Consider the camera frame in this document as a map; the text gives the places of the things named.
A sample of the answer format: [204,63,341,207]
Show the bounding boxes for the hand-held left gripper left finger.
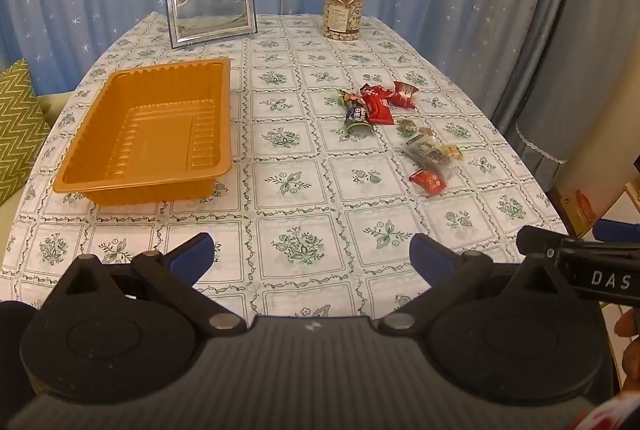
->
[44,232,249,337]

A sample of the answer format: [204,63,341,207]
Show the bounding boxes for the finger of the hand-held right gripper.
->
[516,225,567,257]
[594,219,640,244]

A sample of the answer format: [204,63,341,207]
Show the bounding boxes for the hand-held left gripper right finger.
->
[372,234,568,337]

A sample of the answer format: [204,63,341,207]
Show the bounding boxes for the small red candy packet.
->
[409,168,447,197]

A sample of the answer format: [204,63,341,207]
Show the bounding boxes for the long clear dark-label packet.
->
[402,135,458,174]

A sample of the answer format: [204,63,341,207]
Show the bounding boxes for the orange plastic tray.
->
[52,58,233,207]

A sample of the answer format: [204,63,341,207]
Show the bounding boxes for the dark blue snack packet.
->
[344,100,377,134]

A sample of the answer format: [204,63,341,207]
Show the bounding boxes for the person's right forearm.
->
[570,387,640,430]

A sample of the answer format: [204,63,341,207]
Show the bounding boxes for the person's right hand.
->
[615,309,640,385]

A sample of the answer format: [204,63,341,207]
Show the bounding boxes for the wooden furniture piece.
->
[547,177,640,239]

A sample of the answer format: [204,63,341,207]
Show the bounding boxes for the floral checked tablecloth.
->
[0,12,571,326]

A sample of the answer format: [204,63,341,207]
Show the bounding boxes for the large red snack packet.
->
[360,83,394,125]

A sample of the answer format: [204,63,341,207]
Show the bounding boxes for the red pictured snack packet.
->
[390,81,419,110]

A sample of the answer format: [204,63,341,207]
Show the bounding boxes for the grey lace-trimmed cover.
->
[515,0,640,191]

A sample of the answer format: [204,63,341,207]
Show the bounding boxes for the pale green sofa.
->
[0,92,68,271]

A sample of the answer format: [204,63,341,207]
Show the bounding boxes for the grey curtain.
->
[490,0,586,131]

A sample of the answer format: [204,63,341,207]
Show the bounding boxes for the green zigzag cushion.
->
[0,58,51,206]

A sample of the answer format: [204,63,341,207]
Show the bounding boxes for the clear nut jar gold lid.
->
[322,0,363,42]

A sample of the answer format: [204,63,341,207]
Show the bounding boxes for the silver sand picture frame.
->
[164,0,259,50]

